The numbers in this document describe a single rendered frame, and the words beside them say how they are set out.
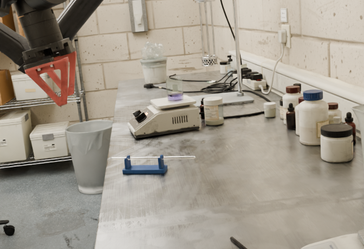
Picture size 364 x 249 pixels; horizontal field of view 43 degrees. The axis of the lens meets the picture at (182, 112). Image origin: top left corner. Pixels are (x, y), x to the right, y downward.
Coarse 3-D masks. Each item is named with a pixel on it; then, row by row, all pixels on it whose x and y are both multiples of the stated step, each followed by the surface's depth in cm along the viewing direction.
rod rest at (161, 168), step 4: (128, 156) 106; (124, 160) 104; (128, 160) 106; (160, 160) 102; (128, 164) 105; (160, 164) 103; (124, 168) 105; (128, 168) 105; (132, 168) 105; (136, 168) 105; (140, 168) 104; (144, 168) 104; (148, 168) 104; (152, 168) 104; (156, 168) 103; (160, 168) 103; (164, 168) 103; (124, 172) 105; (128, 172) 104; (132, 172) 104; (136, 172) 104; (140, 172) 104; (144, 172) 103; (148, 172) 103; (152, 172) 103; (156, 172) 103; (160, 172) 103; (164, 172) 103
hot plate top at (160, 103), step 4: (184, 96) 144; (188, 96) 143; (152, 100) 143; (156, 100) 142; (160, 100) 141; (164, 100) 141; (184, 100) 138; (188, 100) 137; (192, 100) 137; (156, 104) 135; (160, 104) 135; (164, 104) 134; (168, 104) 134; (172, 104) 134; (176, 104) 134; (180, 104) 134; (184, 104) 135; (188, 104) 135; (160, 108) 133
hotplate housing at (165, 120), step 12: (156, 108) 139; (168, 108) 136; (180, 108) 136; (192, 108) 136; (156, 120) 133; (168, 120) 134; (180, 120) 135; (192, 120) 136; (132, 132) 135; (144, 132) 133; (156, 132) 134; (168, 132) 135
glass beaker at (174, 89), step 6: (168, 78) 139; (174, 78) 139; (180, 78) 135; (168, 84) 135; (174, 84) 135; (180, 84) 136; (168, 90) 136; (174, 90) 135; (180, 90) 136; (168, 96) 136; (174, 96) 136; (180, 96) 136
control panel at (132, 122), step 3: (147, 108) 142; (141, 111) 144; (144, 111) 142; (147, 111) 140; (150, 111) 138; (147, 114) 137; (150, 114) 135; (153, 114) 133; (147, 117) 134; (129, 120) 143; (132, 120) 141; (135, 120) 139; (144, 120) 134; (132, 123) 138; (135, 123) 136; (138, 123) 135; (141, 123) 133; (132, 126) 136; (135, 126) 134; (138, 126) 133
